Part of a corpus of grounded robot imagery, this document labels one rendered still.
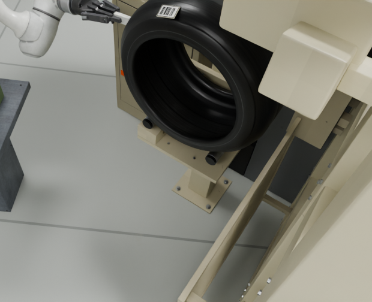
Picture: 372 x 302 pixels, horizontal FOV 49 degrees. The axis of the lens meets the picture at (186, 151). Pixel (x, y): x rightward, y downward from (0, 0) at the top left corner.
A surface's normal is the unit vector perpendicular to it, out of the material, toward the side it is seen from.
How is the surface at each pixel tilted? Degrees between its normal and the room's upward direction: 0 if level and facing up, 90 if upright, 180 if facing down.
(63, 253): 0
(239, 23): 90
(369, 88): 90
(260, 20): 90
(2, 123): 0
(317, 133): 90
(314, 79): 72
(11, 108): 0
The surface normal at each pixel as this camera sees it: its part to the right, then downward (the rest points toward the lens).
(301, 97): -0.48, 0.43
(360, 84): -0.54, 0.64
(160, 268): 0.10, -0.59
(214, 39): -0.12, 0.11
